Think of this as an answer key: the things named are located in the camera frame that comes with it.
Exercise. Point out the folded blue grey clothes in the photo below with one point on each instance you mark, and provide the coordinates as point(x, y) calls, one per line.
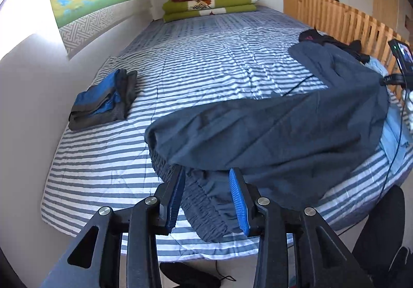
point(108, 101)

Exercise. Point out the black garment with yellow stripes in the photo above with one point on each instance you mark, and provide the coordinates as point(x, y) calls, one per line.
point(354, 48)

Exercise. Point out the dark blue trousers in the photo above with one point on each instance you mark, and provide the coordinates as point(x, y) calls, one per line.
point(294, 148)

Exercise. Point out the black clad operator leg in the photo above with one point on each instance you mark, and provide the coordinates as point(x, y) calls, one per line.
point(379, 250)

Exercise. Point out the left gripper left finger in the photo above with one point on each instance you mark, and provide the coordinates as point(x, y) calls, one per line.
point(93, 258)

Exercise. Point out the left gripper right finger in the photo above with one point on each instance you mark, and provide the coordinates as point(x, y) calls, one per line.
point(321, 258)

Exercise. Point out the wooden slatted bed rail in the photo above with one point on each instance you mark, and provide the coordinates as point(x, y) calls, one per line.
point(346, 24)

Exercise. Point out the light blue denim jeans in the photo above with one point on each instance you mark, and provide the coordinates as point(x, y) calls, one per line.
point(396, 138)

